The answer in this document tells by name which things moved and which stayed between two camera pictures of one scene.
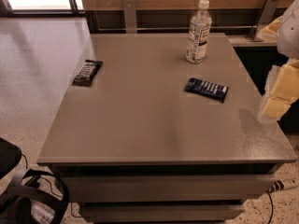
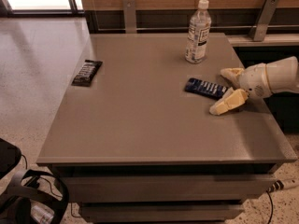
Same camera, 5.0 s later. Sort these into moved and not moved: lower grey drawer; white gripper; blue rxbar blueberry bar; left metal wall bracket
Moved: white gripper
Not moved: left metal wall bracket; blue rxbar blueberry bar; lower grey drawer
